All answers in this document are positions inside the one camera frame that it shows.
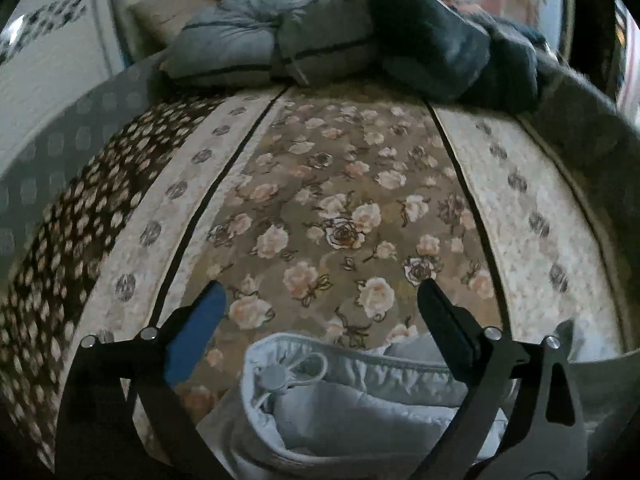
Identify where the light grey puffer jacket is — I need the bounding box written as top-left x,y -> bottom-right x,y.
196,318 -> 640,480

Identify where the dark grey patterned blanket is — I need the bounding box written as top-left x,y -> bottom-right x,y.
523,52 -> 639,324

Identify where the dark navy striped jacket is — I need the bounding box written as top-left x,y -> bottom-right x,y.
370,0 -> 547,113

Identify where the white sliding wardrobe door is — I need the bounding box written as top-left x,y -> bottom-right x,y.
1,0 -> 126,171

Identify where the cream pillow by wardrobe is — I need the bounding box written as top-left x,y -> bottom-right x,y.
129,0 -> 216,47

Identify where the blue-grey folded puffer coat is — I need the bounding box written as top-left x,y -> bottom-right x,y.
163,0 -> 372,87

